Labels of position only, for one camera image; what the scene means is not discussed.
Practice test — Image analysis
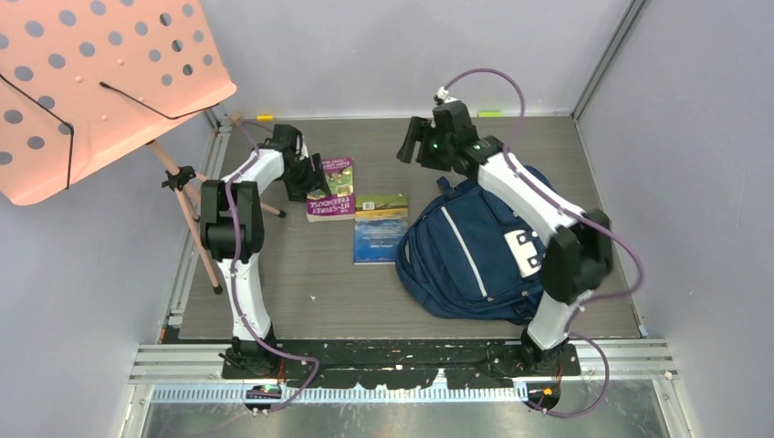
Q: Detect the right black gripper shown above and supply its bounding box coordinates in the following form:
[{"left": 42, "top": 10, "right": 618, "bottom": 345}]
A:
[{"left": 396, "top": 116, "right": 454, "bottom": 172}]

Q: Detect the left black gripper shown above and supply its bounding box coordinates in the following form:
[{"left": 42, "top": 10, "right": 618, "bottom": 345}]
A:
[{"left": 284, "top": 154, "right": 331, "bottom": 204}]

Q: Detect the blue Animal Farm book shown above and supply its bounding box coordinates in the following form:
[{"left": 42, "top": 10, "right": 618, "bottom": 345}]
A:
[{"left": 353, "top": 193, "right": 409, "bottom": 265}]

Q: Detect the navy blue student backpack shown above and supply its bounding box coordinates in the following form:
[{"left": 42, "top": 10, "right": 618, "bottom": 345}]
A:
[{"left": 395, "top": 177, "right": 546, "bottom": 325}]

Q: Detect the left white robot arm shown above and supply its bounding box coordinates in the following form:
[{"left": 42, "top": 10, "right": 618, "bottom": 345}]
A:
[{"left": 199, "top": 124, "right": 330, "bottom": 378}]

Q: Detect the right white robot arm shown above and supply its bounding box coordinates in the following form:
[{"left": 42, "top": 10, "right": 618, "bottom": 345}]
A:
[{"left": 395, "top": 89, "right": 612, "bottom": 375}]

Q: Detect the purple spine book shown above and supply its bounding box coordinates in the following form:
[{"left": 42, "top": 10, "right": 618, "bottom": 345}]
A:
[{"left": 306, "top": 157, "right": 355, "bottom": 222}]

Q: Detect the green tape marker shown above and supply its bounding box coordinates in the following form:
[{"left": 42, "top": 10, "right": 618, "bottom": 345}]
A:
[{"left": 477, "top": 110, "right": 504, "bottom": 118}]

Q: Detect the pink perforated music stand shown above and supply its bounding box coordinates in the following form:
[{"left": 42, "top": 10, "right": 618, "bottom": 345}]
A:
[{"left": 0, "top": 0, "right": 287, "bottom": 296}]

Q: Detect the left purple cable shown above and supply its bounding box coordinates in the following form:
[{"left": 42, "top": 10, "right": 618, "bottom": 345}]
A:
[{"left": 224, "top": 120, "right": 321, "bottom": 412}]

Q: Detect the purple cable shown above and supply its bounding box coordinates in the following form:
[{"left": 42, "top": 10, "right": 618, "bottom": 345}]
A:
[
  {"left": 434, "top": 68, "right": 645, "bottom": 420},
  {"left": 224, "top": 120, "right": 321, "bottom": 412}
]

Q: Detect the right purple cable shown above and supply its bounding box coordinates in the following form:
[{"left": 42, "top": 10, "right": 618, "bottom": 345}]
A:
[{"left": 434, "top": 68, "right": 645, "bottom": 420}]

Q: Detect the black mounting base plate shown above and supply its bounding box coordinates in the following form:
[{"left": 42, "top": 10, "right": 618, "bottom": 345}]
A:
[{"left": 219, "top": 339, "right": 581, "bottom": 390}]

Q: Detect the aluminium frame rail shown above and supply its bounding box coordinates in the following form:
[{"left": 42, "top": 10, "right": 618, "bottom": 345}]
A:
[{"left": 130, "top": 339, "right": 675, "bottom": 404}]

